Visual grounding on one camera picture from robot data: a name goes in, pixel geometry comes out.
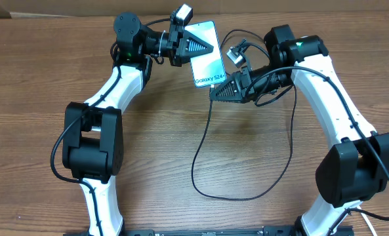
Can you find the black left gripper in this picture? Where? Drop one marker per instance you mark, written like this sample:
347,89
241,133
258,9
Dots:
187,40

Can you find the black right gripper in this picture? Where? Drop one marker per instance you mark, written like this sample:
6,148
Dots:
244,96

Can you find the blue Galaxy smartphone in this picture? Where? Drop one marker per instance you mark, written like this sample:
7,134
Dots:
207,69

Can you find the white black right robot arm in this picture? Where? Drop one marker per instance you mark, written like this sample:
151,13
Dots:
356,166

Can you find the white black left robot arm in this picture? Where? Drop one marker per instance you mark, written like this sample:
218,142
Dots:
93,130

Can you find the cardboard backdrop panel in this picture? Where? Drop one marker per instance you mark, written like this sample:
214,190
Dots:
164,7

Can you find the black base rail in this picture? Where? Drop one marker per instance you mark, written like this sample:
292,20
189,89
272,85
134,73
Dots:
264,231

